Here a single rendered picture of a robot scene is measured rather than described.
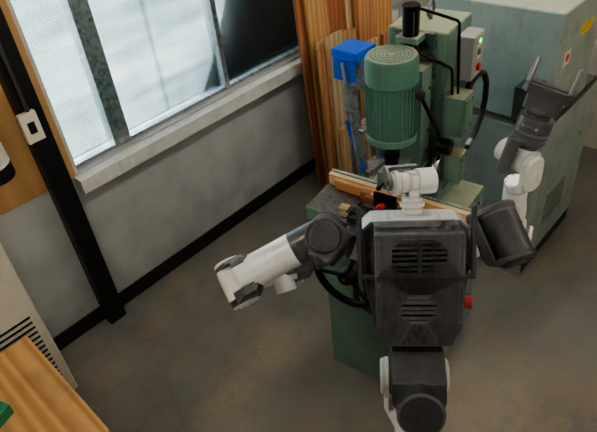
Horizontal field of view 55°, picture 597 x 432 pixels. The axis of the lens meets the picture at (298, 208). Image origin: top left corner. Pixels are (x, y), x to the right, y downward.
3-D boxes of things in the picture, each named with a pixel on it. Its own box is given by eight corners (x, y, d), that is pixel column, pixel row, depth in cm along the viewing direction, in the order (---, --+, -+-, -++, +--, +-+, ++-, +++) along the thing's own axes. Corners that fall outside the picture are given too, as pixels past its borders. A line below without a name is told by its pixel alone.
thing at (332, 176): (329, 183, 234) (328, 172, 231) (331, 180, 236) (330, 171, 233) (470, 227, 204) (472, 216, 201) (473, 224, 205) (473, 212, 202)
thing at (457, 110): (440, 133, 209) (442, 96, 200) (449, 122, 215) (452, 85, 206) (462, 138, 205) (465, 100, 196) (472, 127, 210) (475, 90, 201)
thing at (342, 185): (335, 188, 231) (334, 180, 229) (337, 186, 232) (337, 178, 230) (485, 236, 200) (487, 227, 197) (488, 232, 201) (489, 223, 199)
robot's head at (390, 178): (427, 182, 139) (417, 159, 144) (394, 185, 138) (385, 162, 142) (420, 198, 144) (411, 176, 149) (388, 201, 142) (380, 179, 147)
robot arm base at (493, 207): (536, 260, 143) (540, 252, 132) (485, 277, 145) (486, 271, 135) (511, 206, 148) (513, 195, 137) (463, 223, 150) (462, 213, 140)
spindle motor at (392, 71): (357, 144, 200) (354, 60, 182) (381, 121, 211) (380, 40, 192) (402, 156, 191) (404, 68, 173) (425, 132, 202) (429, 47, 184)
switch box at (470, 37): (454, 79, 205) (457, 36, 195) (465, 68, 211) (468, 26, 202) (471, 82, 202) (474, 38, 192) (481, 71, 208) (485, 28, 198)
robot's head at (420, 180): (438, 204, 142) (438, 168, 140) (400, 207, 140) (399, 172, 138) (427, 199, 148) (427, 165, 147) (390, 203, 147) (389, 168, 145)
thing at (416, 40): (394, 56, 194) (394, 6, 184) (405, 48, 199) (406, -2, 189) (416, 60, 190) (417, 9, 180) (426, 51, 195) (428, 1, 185)
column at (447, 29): (386, 192, 242) (386, 25, 199) (410, 166, 256) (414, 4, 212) (436, 207, 231) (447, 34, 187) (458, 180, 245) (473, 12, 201)
